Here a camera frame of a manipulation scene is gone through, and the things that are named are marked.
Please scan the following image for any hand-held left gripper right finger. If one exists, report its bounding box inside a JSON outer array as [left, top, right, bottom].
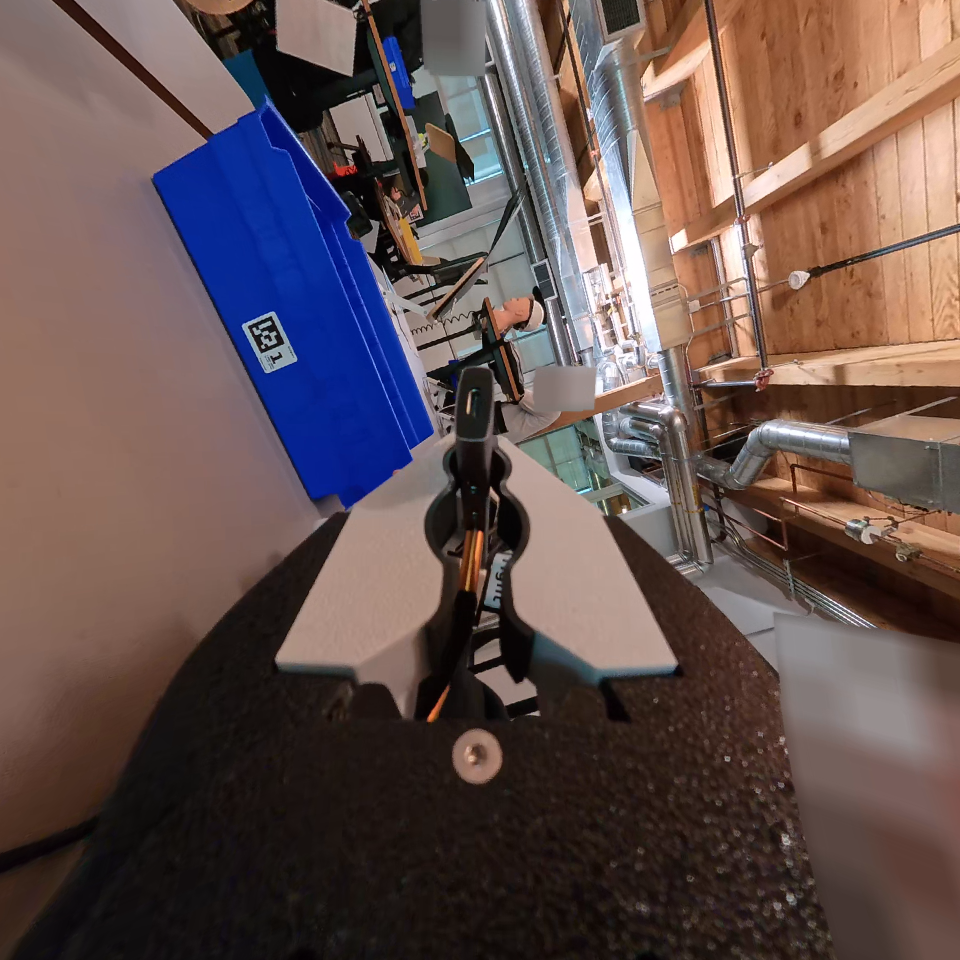
[[489, 437, 682, 687]]

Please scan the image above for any wooden document stand white base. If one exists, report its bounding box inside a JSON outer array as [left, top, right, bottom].
[[429, 255, 490, 325]]

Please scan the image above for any small blue bin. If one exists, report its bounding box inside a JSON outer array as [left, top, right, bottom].
[[382, 36, 415, 110]]

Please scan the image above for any silver ventilation duct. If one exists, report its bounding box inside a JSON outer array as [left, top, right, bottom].
[[487, 0, 714, 571], [607, 416, 960, 519]]

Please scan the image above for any grey usb hub with cable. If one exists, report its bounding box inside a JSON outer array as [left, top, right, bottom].
[[438, 364, 502, 541]]

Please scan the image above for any wooden background desk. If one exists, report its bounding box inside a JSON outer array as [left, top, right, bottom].
[[358, 0, 430, 213]]

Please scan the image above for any blue plastic bin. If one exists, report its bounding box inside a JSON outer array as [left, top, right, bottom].
[[152, 97, 436, 510]]

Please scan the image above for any black cable with orange plugs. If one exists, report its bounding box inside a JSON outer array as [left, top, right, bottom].
[[416, 510, 492, 725]]

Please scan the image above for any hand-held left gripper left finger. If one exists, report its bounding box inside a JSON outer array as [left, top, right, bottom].
[[274, 438, 460, 721]]

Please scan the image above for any grey hanging sheet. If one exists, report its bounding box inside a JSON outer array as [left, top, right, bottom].
[[276, 0, 361, 76]]

